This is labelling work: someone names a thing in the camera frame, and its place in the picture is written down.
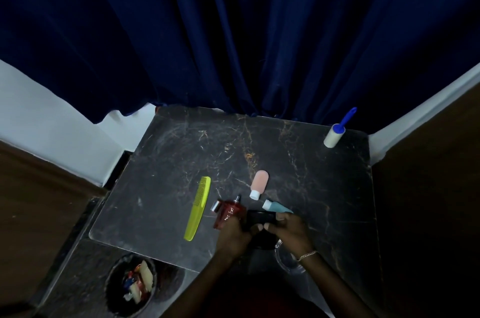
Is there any yellow-green plastic comb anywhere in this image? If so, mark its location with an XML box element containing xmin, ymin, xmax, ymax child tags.
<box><xmin>183</xmin><ymin>176</ymin><xmax>212</xmax><ymax>242</ymax></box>

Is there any red perfume bottle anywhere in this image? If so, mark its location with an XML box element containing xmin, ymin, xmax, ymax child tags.
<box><xmin>213</xmin><ymin>195</ymin><xmax>248</xmax><ymax>230</ymax></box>

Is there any black waste bin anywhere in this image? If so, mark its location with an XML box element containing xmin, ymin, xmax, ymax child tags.
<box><xmin>104</xmin><ymin>253</ymin><xmax>158</xmax><ymax>318</ymax></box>

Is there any clear glass bowl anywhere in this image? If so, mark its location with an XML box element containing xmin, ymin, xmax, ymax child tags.
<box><xmin>274</xmin><ymin>239</ymin><xmax>307</xmax><ymax>274</ymax></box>

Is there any dark blue curtain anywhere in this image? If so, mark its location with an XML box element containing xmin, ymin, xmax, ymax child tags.
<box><xmin>0</xmin><ymin>0</ymin><xmax>480</xmax><ymax>135</ymax></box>

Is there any black pouch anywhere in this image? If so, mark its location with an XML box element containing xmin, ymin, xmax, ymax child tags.
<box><xmin>245</xmin><ymin>210</ymin><xmax>281</xmax><ymax>251</ymax></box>

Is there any person's left forearm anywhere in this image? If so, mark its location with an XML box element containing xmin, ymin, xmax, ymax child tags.
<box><xmin>160</xmin><ymin>250</ymin><xmax>244</xmax><ymax>318</ymax></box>

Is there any person's right hand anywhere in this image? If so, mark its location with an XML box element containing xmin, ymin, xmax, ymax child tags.
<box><xmin>263</xmin><ymin>212</ymin><xmax>316</xmax><ymax>259</ymax></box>

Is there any white crumpled paper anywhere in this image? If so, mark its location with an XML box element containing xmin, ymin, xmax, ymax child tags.
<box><xmin>138</xmin><ymin>260</ymin><xmax>154</xmax><ymax>293</ymax></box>

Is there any person's right forearm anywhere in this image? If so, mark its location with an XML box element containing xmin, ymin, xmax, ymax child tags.
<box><xmin>298</xmin><ymin>252</ymin><xmax>378</xmax><ymax>318</ymax></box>

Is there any teal tube white cap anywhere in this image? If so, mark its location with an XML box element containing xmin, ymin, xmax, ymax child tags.
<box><xmin>262</xmin><ymin>199</ymin><xmax>294</xmax><ymax>214</ymax></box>

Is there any white lint roller blue handle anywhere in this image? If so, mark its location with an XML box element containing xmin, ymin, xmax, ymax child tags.
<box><xmin>323</xmin><ymin>107</ymin><xmax>358</xmax><ymax>149</ymax></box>

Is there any red crumpled wrapper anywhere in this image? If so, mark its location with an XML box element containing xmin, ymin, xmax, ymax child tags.
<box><xmin>124</xmin><ymin>271</ymin><xmax>144</xmax><ymax>298</ymax></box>

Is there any person's left hand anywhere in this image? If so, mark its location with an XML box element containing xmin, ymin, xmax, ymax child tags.
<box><xmin>215</xmin><ymin>216</ymin><xmax>262</xmax><ymax>260</ymax></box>

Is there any pink travel bottle white cap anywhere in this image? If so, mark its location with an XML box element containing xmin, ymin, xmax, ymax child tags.
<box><xmin>250</xmin><ymin>170</ymin><xmax>269</xmax><ymax>201</ymax></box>

